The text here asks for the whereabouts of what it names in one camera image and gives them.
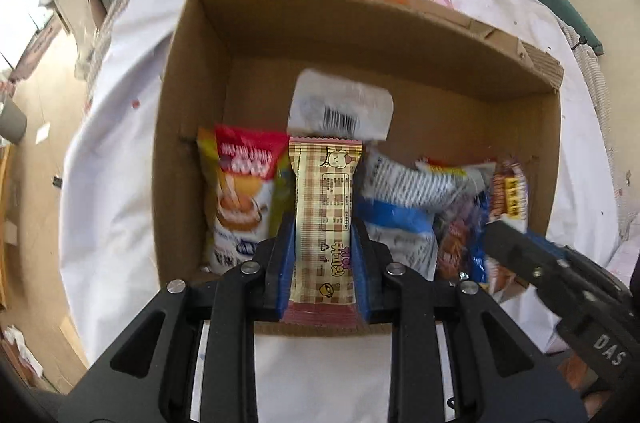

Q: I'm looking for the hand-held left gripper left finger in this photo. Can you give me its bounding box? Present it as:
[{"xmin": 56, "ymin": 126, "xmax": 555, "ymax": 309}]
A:
[{"xmin": 57, "ymin": 212, "xmax": 297, "ymax": 423}]

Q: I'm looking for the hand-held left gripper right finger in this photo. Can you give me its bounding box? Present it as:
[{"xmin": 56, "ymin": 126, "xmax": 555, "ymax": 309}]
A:
[{"xmin": 350, "ymin": 220, "xmax": 588, "ymax": 423}]

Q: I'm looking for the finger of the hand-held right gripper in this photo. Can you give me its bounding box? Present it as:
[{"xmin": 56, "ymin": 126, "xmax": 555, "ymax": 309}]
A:
[{"xmin": 482, "ymin": 220, "xmax": 571, "ymax": 299}]

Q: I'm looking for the blue cartoon snack packet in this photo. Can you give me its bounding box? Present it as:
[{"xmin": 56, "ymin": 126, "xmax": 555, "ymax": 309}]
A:
[{"xmin": 434, "ymin": 193, "xmax": 493, "ymax": 289}]

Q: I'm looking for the beige checked snack packet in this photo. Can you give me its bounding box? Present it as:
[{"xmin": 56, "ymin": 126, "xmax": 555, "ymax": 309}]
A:
[{"xmin": 280, "ymin": 135, "xmax": 366, "ymax": 329}]

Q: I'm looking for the white blue snack packet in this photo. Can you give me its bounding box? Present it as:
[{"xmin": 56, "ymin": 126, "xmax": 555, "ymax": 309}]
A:
[{"xmin": 356, "ymin": 150, "xmax": 481, "ymax": 284}]

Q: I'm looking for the red white rice cake packet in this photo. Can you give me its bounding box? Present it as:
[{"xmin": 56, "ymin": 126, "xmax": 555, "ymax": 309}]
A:
[{"xmin": 196, "ymin": 125, "xmax": 293, "ymax": 274}]

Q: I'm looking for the clear barcode snack packet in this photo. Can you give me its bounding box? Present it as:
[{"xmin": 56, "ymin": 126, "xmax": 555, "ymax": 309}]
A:
[{"xmin": 289, "ymin": 69, "xmax": 395, "ymax": 142}]

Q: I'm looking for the cardboard box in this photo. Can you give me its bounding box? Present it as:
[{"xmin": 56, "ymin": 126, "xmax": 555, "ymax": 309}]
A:
[{"xmin": 150, "ymin": 0, "xmax": 565, "ymax": 336}]

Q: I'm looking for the red yellow striped snack packet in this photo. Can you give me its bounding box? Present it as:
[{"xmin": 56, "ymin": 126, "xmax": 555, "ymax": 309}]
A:
[{"xmin": 489, "ymin": 158, "xmax": 529, "ymax": 234}]

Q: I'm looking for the white snack packet red corner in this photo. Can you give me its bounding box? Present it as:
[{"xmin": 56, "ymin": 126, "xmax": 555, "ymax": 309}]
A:
[{"xmin": 415, "ymin": 157, "xmax": 498, "ymax": 204}]

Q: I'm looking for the grey gingham bedsheet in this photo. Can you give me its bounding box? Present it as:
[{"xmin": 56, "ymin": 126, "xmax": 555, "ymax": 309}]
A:
[{"xmin": 557, "ymin": 18, "xmax": 615, "ymax": 164}]

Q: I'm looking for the grey bin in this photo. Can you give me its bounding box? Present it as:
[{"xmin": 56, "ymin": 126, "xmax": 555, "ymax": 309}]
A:
[{"xmin": 0, "ymin": 95, "xmax": 27, "ymax": 144}]

